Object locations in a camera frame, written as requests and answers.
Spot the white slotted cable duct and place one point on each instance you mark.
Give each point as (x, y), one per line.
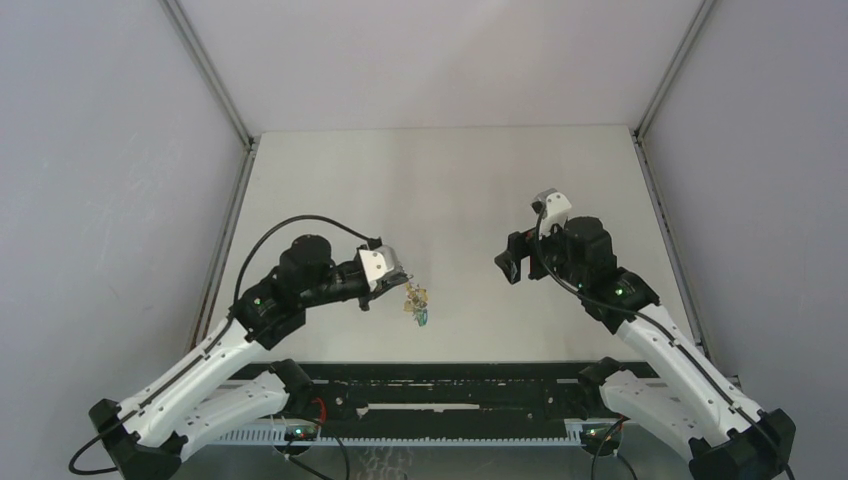
(564, 434)

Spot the right aluminium frame post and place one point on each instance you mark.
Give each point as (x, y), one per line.
(652, 142)

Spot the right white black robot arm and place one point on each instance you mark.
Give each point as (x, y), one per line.
(718, 430)

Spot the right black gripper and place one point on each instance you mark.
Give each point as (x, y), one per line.
(521, 244)

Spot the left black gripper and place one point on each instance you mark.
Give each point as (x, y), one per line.
(384, 285)

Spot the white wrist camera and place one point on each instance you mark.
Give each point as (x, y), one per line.
(382, 268)
(552, 209)

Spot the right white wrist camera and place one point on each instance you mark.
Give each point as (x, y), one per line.
(552, 209)

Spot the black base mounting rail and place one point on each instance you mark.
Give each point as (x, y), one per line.
(451, 399)

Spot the aluminium frame post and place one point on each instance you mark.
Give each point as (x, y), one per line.
(652, 142)
(228, 141)

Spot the keyring with coloured keys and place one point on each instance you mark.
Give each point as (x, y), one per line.
(416, 303)

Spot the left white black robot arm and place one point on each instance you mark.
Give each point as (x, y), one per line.
(150, 434)

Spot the left aluminium frame post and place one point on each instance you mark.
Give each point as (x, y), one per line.
(228, 141)

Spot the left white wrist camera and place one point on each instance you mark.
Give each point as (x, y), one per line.
(382, 268)

